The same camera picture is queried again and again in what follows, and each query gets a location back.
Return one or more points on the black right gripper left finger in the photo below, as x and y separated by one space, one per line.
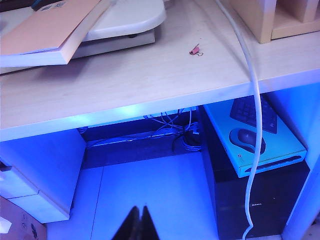
130 227

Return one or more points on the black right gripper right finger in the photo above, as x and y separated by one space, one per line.
148 227

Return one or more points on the pink cover paperback book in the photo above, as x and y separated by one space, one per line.
47 32

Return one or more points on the light wooden desk organizer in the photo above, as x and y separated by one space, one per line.
250 20

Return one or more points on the black computer tower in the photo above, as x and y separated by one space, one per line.
230 200

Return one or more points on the brown cardboard box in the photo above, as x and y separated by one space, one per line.
17 222

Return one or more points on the teal keyboard mouse box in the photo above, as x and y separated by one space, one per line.
220 120

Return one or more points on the pink binder clip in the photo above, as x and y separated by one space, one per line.
193 51

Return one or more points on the white desktop riser stand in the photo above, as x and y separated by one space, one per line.
125 20

